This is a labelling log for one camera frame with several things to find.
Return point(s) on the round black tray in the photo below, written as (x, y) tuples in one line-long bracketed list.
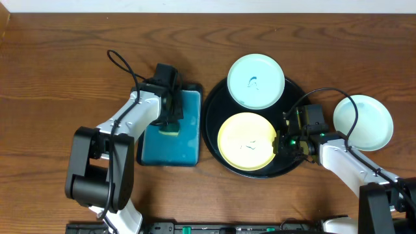
[(219, 106)]

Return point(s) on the light blue plate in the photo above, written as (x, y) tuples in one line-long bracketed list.
[(256, 81), (374, 128)]

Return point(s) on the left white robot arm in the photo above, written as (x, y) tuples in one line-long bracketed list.
[(100, 173)]

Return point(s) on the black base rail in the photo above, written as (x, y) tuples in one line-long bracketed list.
[(170, 228)]

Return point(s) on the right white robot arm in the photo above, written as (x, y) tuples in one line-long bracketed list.
[(386, 201)]

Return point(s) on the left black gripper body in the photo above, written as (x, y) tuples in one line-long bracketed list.
[(175, 108)]

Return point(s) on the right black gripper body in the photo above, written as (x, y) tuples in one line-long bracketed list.
[(290, 146)]

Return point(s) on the green yellow sponge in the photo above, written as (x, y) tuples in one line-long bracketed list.
[(170, 129)]

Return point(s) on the yellow plate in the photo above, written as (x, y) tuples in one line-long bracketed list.
[(245, 141)]

